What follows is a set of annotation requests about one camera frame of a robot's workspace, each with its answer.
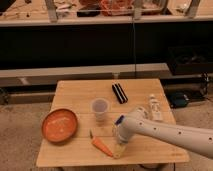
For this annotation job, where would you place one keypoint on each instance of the orange ceramic bowl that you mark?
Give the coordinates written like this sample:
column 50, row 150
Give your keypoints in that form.
column 59, row 125

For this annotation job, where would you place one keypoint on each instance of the black rectangular block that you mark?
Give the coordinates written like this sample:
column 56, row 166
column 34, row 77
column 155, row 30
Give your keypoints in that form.
column 120, row 94

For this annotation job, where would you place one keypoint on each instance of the white plastic bottle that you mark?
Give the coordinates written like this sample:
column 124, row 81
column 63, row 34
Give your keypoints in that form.
column 155, row 108

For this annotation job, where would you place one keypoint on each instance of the blue sponge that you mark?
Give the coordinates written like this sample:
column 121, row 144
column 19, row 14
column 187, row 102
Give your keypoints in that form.
column 119, row 120

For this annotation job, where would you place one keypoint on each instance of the orange pepper with green stem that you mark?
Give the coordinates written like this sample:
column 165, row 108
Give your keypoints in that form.
column 99, row 144

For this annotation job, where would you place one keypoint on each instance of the light wooden table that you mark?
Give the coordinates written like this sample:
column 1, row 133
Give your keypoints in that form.
column 77, row 96

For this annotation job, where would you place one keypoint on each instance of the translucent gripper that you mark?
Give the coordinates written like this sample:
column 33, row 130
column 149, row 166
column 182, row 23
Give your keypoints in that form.
column 119, row 150

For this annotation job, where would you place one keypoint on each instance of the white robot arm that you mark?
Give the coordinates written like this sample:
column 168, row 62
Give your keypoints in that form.
column 197, row 140

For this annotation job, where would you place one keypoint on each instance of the dark box on floor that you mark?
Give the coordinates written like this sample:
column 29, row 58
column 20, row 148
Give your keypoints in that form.
column 178, row 100

